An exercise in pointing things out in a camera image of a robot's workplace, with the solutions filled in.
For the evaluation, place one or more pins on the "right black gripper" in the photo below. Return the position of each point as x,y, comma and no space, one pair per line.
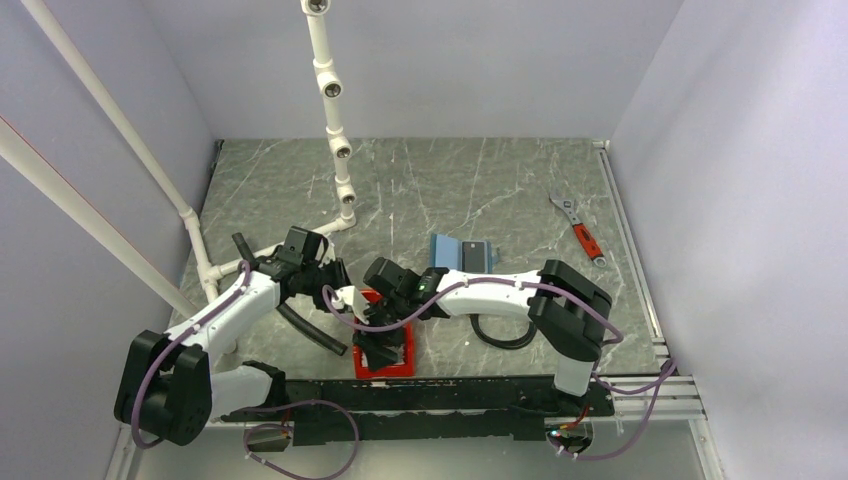
375,354

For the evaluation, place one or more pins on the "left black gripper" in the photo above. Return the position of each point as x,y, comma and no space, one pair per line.
338,271

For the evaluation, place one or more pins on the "blue card holder wallet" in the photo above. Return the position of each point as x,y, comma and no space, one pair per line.
446,252

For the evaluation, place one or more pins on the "dark grey credit card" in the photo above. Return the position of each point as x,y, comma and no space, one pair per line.
475,257

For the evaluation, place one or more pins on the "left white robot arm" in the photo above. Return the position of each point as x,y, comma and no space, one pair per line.
168,391

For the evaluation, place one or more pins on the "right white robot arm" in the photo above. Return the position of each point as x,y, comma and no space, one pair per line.
568,309

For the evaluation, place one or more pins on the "red plastic bin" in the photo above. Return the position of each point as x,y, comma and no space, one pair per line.
404,358

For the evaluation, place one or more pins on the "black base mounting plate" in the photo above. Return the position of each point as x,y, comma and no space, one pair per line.
518,407

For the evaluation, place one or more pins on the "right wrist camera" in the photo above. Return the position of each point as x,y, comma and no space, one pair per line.
350,304

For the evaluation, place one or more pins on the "red handled adjustable wrench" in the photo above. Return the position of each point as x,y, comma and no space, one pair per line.
581,231

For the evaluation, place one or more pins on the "aluminium rail frame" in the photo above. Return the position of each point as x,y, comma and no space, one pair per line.
667,395

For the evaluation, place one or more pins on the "white PVC pipe frame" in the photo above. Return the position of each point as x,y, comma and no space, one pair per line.
59,287

